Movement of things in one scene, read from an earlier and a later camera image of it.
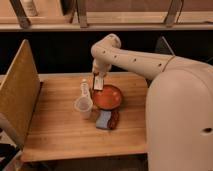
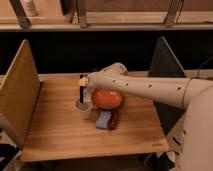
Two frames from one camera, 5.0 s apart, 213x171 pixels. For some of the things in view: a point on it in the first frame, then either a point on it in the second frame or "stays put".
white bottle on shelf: (29, 7) stays put
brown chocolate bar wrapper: (113, 121) stays put
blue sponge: (102, 120) stays put
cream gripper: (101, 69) -> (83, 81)
